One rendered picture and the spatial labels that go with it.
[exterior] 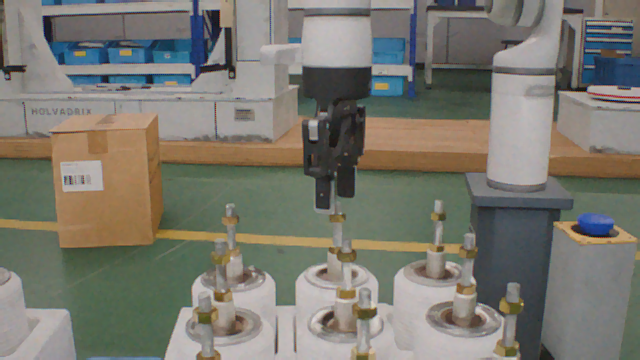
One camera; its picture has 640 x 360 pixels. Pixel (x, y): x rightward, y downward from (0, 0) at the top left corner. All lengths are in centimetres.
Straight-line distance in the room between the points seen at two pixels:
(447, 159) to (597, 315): 168
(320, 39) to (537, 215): 45
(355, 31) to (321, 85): 6
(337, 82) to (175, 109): 199
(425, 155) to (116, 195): 124
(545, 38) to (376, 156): 152
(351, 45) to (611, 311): 41
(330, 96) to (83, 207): 107
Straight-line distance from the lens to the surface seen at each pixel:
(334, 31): 62
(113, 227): 160
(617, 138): 254
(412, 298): 70
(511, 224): 92
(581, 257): 70
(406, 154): 235
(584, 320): 73
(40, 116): 289
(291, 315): 78
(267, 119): 247
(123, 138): 154
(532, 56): 90
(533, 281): 96
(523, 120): 91
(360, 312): 46
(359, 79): 63
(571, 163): 243
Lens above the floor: 53
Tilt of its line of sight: 14 degrees down
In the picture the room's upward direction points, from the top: straight up
